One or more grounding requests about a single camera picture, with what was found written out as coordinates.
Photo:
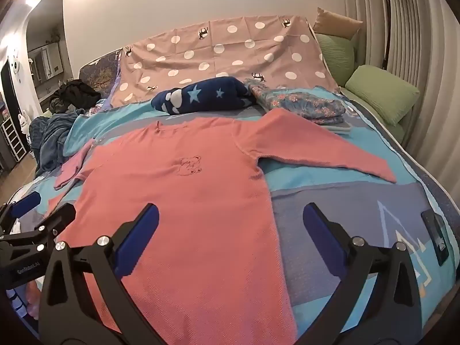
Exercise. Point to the grey folded cloth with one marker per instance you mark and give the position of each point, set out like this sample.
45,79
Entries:
339,128

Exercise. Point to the white shelf rack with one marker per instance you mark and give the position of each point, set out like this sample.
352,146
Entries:
12,140

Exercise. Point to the navy star print blanket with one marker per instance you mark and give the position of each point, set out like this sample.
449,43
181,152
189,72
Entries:
205,95

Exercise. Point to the pink knitted sweater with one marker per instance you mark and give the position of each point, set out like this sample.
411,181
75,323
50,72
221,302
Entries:
179,194

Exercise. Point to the small green pillow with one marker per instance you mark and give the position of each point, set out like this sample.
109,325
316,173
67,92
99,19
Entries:
381,91

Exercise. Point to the dark blue fleece blanket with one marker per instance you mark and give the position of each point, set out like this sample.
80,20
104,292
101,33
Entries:
50,133

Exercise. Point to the large green pillow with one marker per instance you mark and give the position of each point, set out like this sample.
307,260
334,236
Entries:
337,57

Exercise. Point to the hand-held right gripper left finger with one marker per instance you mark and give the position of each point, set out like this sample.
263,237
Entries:
143,230

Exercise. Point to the tan pillow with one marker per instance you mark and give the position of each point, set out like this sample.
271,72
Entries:
336,23

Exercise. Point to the folded floral cloth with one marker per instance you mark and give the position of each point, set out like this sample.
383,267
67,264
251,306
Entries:
302,104

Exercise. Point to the small pink garment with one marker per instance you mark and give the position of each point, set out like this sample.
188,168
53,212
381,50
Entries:
72,167

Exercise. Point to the polka dot brown sheet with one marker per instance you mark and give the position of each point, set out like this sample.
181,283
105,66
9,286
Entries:
233,61

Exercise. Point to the black tablet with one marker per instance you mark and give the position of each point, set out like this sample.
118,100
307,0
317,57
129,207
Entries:
436,233

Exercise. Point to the white bear figurine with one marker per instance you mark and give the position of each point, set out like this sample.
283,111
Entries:
23,124

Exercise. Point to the pile of black clothes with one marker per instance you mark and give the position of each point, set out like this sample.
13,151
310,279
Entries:
77,91

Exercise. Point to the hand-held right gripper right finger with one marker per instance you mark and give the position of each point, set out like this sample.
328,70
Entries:
320,239

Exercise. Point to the blue grey printed bed blanket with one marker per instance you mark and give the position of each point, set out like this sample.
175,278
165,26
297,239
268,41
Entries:
323,194

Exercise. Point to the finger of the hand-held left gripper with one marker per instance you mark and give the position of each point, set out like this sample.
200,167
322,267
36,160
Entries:
54,221
26,203

